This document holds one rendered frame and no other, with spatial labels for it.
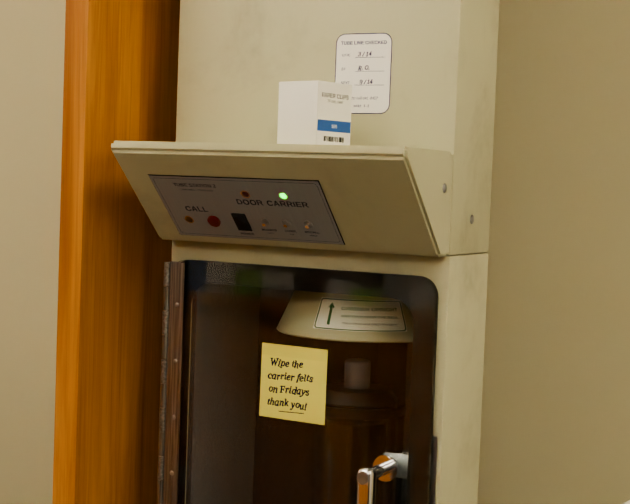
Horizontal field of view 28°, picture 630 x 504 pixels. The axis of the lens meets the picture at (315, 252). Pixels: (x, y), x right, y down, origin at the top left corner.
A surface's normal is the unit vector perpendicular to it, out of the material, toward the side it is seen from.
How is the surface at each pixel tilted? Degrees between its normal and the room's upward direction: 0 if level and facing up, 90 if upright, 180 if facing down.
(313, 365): 90
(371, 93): 90
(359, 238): 135
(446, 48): 90
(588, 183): 90
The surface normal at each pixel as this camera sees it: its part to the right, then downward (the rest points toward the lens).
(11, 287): -0.46, 0.03
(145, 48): 0.89, 0.06
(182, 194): -0.36, 0.72
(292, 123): -0.66, 0.01
